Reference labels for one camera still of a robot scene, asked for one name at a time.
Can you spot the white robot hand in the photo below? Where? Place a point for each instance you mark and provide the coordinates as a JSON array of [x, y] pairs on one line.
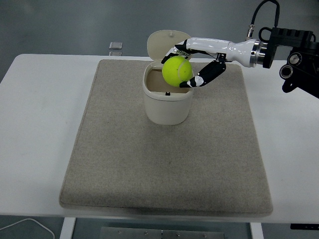
[[224, 48]]

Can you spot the white table leg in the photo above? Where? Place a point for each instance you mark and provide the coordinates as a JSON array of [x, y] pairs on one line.
[[256, 231], [66, 229]]

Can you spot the black table control panel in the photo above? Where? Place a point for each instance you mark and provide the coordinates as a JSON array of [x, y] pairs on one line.
[[304, 226]]

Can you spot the beige bin with hinged lid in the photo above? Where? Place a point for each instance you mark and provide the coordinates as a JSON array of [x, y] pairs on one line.
[[164, 109]]

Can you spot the beige felt mat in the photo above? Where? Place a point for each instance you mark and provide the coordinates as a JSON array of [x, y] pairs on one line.
[[149, 161]]

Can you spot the square metal floor plate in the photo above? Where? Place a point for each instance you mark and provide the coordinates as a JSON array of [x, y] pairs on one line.
[[115, 45], [115, 53]]

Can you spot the yellow tennis ball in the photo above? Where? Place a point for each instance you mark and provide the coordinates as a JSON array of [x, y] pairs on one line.
[[174, 72]]

